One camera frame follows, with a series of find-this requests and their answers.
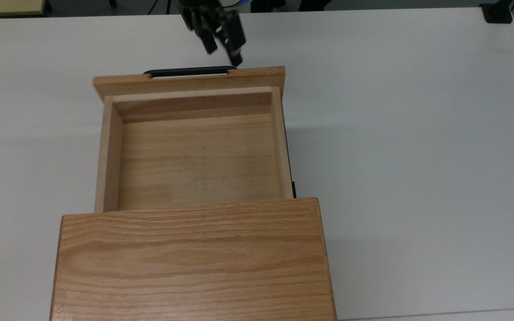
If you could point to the black Panda gripper body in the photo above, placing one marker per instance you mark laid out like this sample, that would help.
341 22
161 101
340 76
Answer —
208 15

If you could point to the oak wooden drawer cabinet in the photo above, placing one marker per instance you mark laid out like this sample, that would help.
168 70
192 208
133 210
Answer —
194 263

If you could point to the black table clamp mount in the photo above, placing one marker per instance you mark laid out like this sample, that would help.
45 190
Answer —
497 12

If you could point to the oak wooden sliding drawer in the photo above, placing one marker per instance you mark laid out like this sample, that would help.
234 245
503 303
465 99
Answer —
194 156

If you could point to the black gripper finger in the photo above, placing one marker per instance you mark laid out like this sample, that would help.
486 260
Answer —
210 44
236 57

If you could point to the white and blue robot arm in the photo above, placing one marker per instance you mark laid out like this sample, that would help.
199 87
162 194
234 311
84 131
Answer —
237 2

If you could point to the beige wooden side table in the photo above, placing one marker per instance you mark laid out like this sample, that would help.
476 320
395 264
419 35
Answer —
7 6

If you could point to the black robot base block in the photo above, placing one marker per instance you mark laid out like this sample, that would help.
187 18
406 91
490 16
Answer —
290 4

